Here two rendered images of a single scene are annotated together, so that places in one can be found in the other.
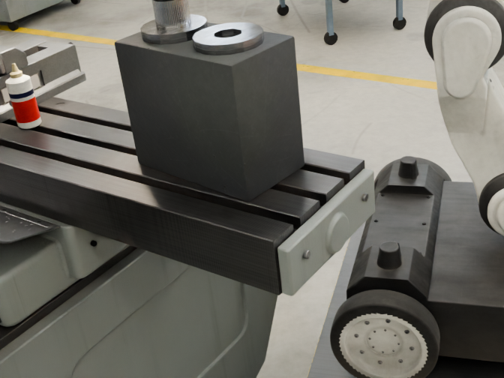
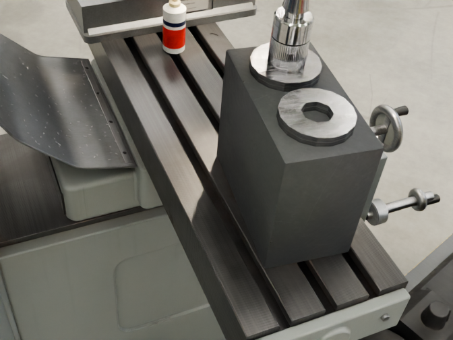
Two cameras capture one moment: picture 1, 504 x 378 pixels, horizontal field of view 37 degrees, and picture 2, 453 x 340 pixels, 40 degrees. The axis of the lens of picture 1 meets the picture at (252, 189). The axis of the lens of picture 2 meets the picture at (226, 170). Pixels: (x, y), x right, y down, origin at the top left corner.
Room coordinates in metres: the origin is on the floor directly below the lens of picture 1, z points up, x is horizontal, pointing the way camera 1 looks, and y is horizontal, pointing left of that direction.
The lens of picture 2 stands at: (0.37, -0.13, 1.59)
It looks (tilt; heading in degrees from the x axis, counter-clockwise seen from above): 44 degrees down; 24
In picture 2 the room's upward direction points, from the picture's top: 6 degrees clockwise
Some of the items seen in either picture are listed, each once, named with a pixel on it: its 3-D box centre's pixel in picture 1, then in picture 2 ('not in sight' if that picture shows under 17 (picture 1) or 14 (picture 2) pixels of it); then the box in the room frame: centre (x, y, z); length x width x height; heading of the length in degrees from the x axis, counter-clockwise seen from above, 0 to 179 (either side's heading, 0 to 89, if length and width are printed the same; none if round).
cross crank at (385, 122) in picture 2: not in sight; (373, 131); (1.55, 0.02, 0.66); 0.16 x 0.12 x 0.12; 142
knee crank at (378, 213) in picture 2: not in sight; (403, 204); (1.49, -0.10, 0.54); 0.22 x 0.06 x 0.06; 142
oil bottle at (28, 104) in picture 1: (22, 94); (174, 21); (1.19, 0.36, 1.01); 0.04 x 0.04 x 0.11
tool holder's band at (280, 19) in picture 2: not in sight; (293, 18); (0.99, 0.08, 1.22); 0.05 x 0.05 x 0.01
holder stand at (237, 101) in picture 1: (210, 100); (288, 148); (0.95, 0.04, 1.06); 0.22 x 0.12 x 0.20; 45
